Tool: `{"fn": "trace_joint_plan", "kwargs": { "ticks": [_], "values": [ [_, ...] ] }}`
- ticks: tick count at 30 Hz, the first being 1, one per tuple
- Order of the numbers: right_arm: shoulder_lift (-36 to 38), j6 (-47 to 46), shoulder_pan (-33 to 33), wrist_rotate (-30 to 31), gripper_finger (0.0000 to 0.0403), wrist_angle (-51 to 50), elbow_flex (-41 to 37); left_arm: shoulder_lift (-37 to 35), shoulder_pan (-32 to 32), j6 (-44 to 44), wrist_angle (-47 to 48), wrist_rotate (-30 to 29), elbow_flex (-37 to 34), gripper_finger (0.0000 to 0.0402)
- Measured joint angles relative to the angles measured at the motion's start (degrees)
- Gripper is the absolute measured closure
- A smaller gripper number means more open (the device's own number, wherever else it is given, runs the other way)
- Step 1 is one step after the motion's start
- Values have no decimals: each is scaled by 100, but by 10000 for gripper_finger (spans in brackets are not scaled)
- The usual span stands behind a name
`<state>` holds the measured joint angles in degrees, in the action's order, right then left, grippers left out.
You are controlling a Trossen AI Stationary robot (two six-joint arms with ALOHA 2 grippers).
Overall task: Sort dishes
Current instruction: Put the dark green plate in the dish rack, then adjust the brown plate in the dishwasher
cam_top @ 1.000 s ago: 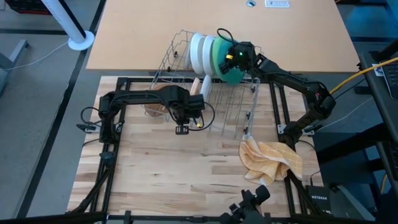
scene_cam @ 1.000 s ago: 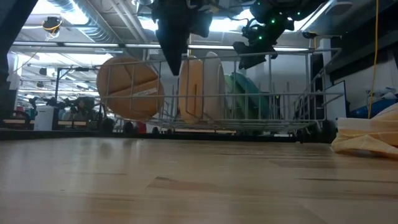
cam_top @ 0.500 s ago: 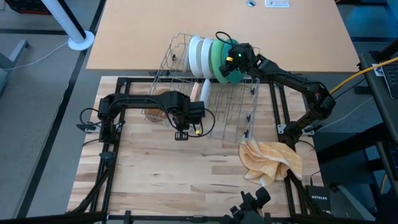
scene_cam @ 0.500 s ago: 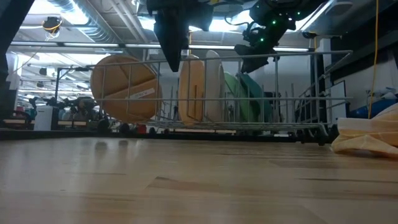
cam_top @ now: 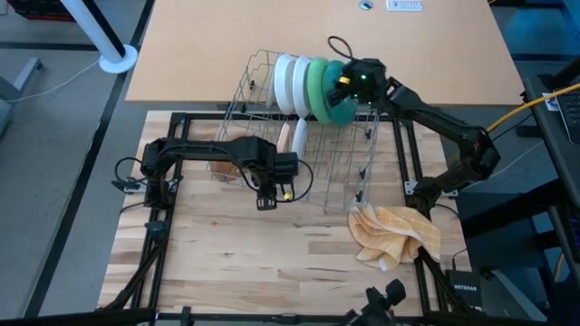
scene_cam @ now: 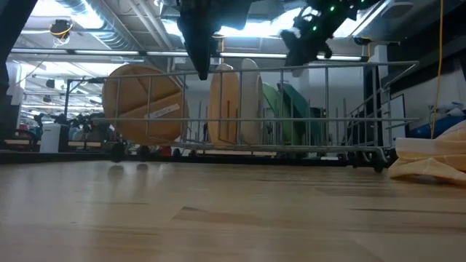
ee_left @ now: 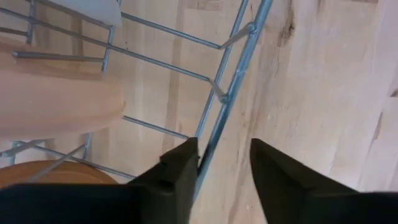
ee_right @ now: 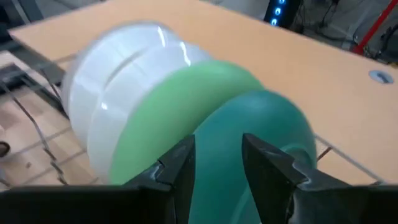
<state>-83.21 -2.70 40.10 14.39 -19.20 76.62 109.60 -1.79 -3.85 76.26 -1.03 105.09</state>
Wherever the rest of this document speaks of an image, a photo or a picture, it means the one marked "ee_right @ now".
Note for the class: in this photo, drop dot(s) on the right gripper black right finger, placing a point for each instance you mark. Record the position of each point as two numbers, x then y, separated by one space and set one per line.
311 205

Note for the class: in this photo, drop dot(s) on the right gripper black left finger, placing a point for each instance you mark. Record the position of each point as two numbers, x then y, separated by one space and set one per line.
93 205

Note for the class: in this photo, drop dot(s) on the white bowl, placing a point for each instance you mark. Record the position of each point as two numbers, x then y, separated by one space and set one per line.
124 102

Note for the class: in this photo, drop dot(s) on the dark rimmed white plate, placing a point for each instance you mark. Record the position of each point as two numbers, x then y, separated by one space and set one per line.
224 140

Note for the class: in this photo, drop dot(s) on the green rimmed white plate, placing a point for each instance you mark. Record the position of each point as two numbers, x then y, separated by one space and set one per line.
174 109

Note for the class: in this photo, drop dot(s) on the blue patterned plate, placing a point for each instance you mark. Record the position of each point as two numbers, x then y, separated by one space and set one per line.
90 71

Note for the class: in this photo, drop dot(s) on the grey round desk grommet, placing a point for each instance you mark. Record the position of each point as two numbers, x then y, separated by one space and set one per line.
381 76

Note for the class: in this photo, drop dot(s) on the light wood desk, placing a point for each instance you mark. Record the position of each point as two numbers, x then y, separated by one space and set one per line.
280 62

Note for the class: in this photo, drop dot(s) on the red metal bar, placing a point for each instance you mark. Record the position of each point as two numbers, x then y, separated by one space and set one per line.
373 28

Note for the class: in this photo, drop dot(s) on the black computer blue lights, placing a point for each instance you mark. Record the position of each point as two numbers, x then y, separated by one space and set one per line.
289 12

